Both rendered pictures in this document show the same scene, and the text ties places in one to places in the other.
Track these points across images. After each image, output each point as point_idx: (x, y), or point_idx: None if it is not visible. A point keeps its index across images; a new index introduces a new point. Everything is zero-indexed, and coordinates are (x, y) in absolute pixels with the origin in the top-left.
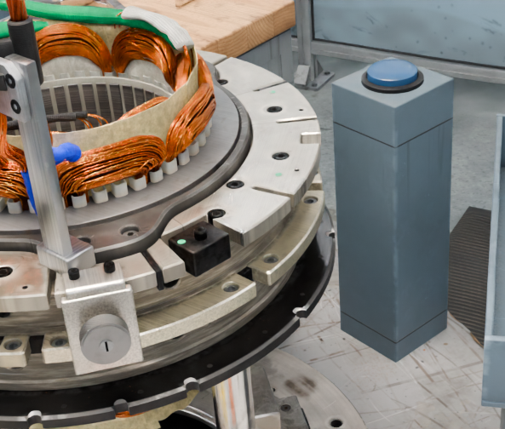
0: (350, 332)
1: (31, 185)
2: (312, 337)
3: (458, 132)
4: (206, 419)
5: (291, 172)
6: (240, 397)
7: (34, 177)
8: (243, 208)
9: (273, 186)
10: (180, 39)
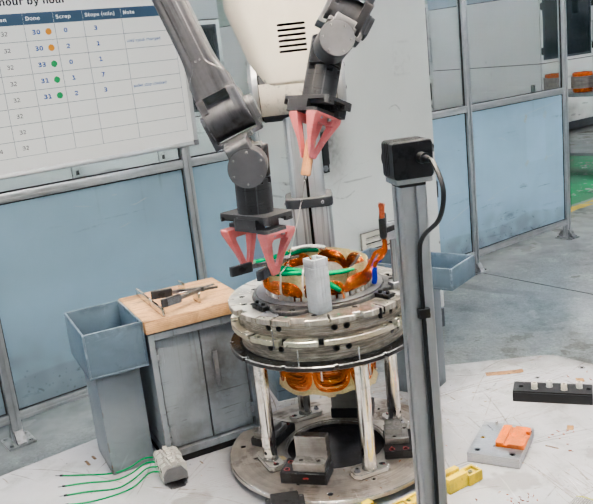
0: (284, 398)
1: (393, 261)
2: (277, 407)
3: None
4: (313, 425)
5: None
6: None
7: (395, 257)
8: (387, 271)
9: (379, 268)
10: (323, 245)
